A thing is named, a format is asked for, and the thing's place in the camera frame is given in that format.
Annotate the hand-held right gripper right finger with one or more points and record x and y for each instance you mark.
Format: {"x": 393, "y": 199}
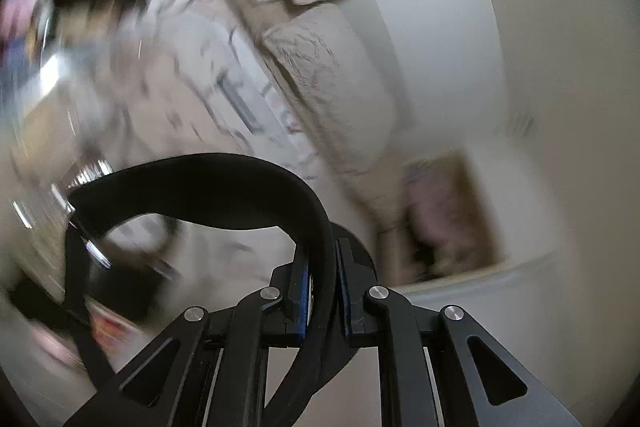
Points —
{"x": 345, "y": 302}

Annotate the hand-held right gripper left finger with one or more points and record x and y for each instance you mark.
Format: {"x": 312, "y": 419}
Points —
{"x": 300, "y": 307}

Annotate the pink clothing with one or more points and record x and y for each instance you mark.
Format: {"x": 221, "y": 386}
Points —
{"x": 425, "y": 217}

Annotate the wooden wall niche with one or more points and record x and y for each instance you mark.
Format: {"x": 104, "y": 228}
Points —
{"x": 480, "y": 217}

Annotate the large beige fluffy pillow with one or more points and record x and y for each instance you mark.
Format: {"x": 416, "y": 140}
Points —
{"x": 330, "y": 82}

